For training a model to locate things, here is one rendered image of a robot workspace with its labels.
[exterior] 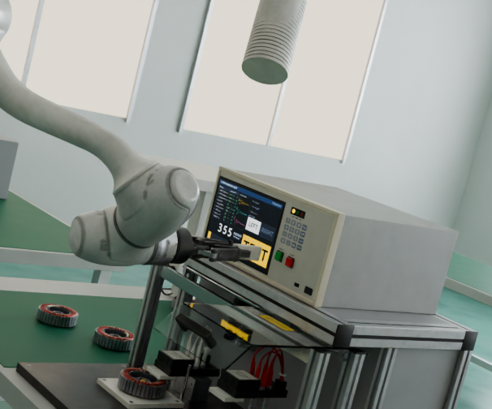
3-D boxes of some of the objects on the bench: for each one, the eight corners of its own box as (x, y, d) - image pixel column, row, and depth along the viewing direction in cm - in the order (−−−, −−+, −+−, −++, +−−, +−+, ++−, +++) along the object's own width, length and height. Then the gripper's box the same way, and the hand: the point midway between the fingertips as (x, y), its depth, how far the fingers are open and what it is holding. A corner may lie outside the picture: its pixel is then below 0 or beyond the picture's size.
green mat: (4, 368, 235) (4, 366, 234) (-83, 285, 282) (-83, 284, 281) (300, 370, 293) (301, 370, 293) (187, 302, 340) (188, 301, 340)
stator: (132, 400, 224) (135, 385, 224) (108, 381, 233) (112, 366, 232) (173, 399, 231) (177, 385, 231) (148, 381, 240) (152, 366, 239)
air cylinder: (189, 401, 237) (195, 379, 236) (173, 389, 243) (178, 367, 242) (207, 401, 240) (212, 379, 239) (190, 389, 246) (195, 368, 245)
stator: (83, 329, 279) (86, 316, 279) (48, 328, 272) (51, 315, 271) (63, 315, 287) (66, 303, 287) (28, 314, 280) (32, 301, 280)
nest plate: (127, 409, 222) (129, 403, 222) (96, 382, 233) (97, 377, 233) (183, 407, 231) (184, 402, 231) (149, 382, 243) (151, 377, 243)
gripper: (146, 252, 206) (236, 260, 221) (179, 272, 196) (272, 279, 211) (154, 217, 205) (245, 228, 220) (189, 235, 195) (281, 245, 210)
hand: (246, 251), depth 213 cm, fingers closed
